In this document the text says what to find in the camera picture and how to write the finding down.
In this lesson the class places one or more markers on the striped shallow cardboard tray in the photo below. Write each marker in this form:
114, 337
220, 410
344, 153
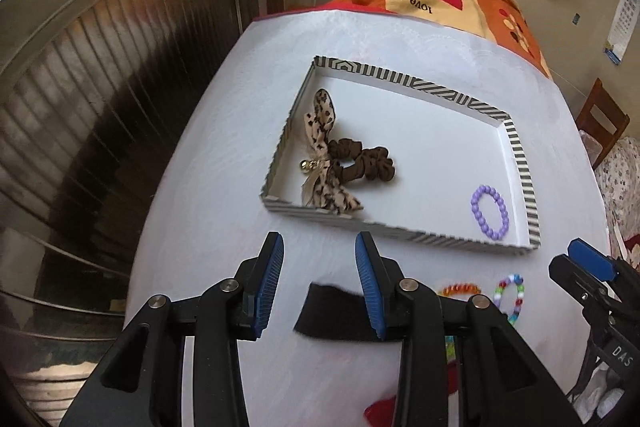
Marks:
462, 177

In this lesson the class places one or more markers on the wooden chair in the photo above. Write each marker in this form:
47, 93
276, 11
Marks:
602, 123

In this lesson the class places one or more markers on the wall calendar poster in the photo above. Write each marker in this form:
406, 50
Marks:
624, 21

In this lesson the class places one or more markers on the black velvet hair band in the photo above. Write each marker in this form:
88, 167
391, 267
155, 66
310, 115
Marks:
331, 313

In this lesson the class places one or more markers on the floral fabric bedding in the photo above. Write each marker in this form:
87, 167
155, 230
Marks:
618, 180

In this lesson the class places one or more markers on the red satin bow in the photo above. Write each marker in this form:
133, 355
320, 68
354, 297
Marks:
381, 413

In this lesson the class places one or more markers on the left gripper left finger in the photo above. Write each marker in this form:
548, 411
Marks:
259, 278

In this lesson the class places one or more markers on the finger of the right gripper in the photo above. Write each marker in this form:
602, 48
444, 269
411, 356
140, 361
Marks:
592, 256
588, 285

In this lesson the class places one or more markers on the leopard print ribbon bow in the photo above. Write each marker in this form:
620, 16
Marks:
322, 189

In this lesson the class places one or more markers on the dark wooden slatted door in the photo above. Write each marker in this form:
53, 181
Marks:
87, 131

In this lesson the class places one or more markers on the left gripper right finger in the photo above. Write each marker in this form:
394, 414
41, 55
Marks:
379, 278

